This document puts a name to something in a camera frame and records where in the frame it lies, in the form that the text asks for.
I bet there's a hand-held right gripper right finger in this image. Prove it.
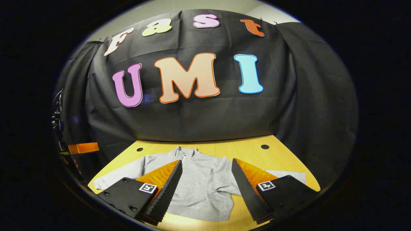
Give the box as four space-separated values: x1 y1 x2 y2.
231 158 319 225

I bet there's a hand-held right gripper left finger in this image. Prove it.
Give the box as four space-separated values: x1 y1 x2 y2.
97 159 183 226

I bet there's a grey zip-neck sweatshirt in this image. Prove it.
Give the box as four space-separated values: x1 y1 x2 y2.
92 146 307 222

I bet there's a black backdrop cloth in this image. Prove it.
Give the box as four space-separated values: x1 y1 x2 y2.
53 9 358 193

